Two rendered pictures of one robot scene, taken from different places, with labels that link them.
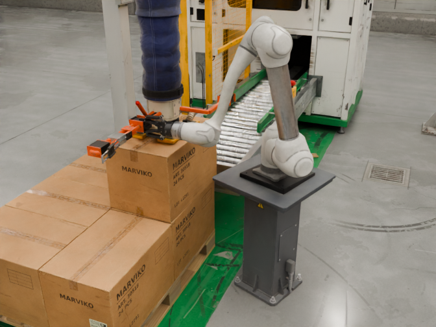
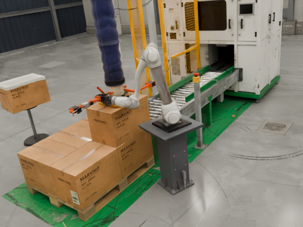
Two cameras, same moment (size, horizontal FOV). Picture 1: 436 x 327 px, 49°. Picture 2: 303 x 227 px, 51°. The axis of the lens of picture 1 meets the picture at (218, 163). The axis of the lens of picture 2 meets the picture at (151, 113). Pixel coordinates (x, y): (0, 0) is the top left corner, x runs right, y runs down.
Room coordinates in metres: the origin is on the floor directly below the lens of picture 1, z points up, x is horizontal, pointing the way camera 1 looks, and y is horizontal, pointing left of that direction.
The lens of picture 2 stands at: (-0.55, -0.99, 2.15)
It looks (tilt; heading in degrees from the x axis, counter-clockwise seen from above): 23 degrees down; 16
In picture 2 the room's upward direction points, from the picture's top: 7 degrees counter-clockwise
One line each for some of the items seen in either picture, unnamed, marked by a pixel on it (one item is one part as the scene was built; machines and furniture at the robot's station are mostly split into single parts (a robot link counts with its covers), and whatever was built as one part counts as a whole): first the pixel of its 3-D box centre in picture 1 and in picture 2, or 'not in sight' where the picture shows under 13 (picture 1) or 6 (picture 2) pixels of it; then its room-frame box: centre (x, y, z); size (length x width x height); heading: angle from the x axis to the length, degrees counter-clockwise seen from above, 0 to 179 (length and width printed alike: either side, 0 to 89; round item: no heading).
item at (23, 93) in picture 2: not in sight; (23, 92); (3.34, 2.12, 0.82); 0.60 x 0.40 x 0.40; 149
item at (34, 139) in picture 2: not in sight; (32, 123); (3.34, 2.12, 0.31); 0.40 x 0.40 x 0.62
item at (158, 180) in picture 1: (165, 162); (119, 117); (2.58, 0.31, 0.74); 0.60 x 0.40 x 0.40; 155
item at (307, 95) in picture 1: (285, 122); (207, 96); (3.88, -0.58, 0.50); 2.31 x 0.05 x 0.19; 157
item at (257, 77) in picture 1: (235, 91); (184, 79); (4.43, -0.17, 0.60); 1.60 x 0.10 x 0.09; 157
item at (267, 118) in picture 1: (289, 98); (213, 82); (4.23, -0.66, 0.60); 1.60 x 0.10 x 0.09; 157
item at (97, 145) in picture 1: (98, 148); (74, 109); (2.04, 0.55, 1.07); 0.08 x 0.07 x 0.05; 157
